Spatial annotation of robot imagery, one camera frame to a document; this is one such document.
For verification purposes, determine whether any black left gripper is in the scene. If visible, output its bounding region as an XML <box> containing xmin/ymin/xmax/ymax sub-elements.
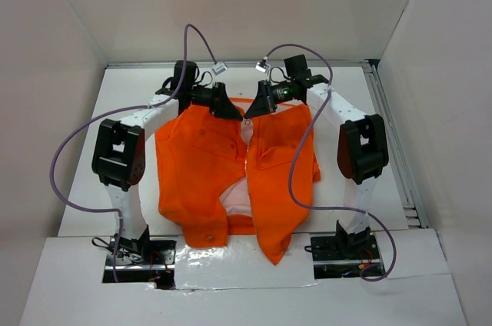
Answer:
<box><xmin>187</xmin><ymin>82</ymin><xmax>243</xmax><ymax>121</ymax></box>

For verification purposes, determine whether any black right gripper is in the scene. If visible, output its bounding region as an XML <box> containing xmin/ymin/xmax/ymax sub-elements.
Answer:
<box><xmin>245</xmin><ymin>79</ymin><xmax>296</xmax><ymax>118</ymax></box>

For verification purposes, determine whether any orange jacket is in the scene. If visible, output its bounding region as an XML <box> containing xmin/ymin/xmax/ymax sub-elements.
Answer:
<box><xmin>155</xmin><ymin>105</ymin><xmax>321</xmax><ymax>264</ymax></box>

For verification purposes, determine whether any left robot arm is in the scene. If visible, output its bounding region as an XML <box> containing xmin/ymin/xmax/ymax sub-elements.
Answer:
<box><xmin>91</xmin><ymin>60</ymin><xmax>242</xmax><ymax>264</ymax></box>

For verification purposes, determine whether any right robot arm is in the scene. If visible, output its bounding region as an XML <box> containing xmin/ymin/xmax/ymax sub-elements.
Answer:
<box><xmin>245</xmin><ymin>55</ymin><xmax>389</xmax><ymax>258</ymax></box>

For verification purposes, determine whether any white taped cover sheet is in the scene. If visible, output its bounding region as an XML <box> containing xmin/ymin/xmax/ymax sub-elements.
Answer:
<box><xmin>175</xmin><ymin>234</ymin><xmax>317</xmax><ymax>291</ymax></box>

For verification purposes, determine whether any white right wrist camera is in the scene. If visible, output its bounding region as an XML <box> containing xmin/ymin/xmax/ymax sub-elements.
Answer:
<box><xmin>254</xmin><ymin>57</ymin><xmax>270</xmax><ymax>73</ymax></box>

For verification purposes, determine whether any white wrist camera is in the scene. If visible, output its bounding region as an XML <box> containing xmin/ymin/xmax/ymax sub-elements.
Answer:
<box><xmin>211</xmin><ymin>62</ymin><xmax>228</xmax><ymax>76</ymax></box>
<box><xmin>254</xmin><ymin>57</ymin><xmax>270</xmax><ymax>73</ymax></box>

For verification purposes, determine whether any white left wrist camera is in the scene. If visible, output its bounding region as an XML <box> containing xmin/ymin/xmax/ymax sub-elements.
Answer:
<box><xmin>211</xmin><ymin>62</ymin><xmax>228</xmax><ymax>76</ymax></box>

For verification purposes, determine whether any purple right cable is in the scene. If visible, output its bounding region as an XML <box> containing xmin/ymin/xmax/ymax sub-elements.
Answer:
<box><xmin>264</xmin><ymin>44</ymin><xmax>399</xmax><ymax>283</ymax></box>

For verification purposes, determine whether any purple cable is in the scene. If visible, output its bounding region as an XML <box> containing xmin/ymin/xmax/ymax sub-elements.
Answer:
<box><xmin>264</xmin><ymin>44</ymin><xmax>399</xmax><ymax>283</ymax></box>
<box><xmin>49</xmin><ymin>24</ymin><xmax>220</xmax><ymax>284</ymax></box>

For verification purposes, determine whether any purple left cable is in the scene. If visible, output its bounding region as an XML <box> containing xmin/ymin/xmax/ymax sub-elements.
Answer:
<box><xmin>49</xmin><ymin>24</ymin><xmax>220</xmax><ymax>284</ymax></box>

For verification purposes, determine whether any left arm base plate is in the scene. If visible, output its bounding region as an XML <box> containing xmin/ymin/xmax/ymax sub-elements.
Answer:
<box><xmin>91</xmin><ymin>237</ymin><xmax>177</xmax><ymax>290</ymax></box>

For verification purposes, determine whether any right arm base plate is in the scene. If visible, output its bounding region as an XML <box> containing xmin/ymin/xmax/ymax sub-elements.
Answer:
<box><xmin>304</xmin><ymin>223</ymin><xmax>385</xmax><ymax>279</ymax></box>

